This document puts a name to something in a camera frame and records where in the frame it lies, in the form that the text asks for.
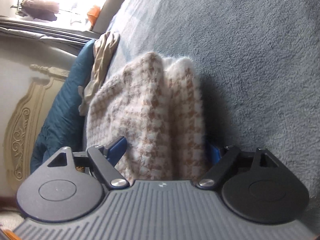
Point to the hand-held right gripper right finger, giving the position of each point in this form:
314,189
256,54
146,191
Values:
214,155

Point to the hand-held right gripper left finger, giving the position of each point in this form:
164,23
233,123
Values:
117,148

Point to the beige houndstooth knit sweater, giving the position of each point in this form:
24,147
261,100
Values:
150,110

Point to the blue pillow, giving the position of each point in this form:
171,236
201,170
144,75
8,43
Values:
62,110

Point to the cream garment with dark lining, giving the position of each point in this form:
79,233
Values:
100,62

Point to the grey bed blanket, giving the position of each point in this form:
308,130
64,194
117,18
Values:
250,55

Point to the cream carved headboard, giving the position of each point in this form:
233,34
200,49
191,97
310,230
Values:
25,92

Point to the orange item on windowsill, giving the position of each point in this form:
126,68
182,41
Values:
93,13

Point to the grey curtain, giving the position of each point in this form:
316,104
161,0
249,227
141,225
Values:
37,31

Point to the brown cloth bundle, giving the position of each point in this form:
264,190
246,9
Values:
40,7

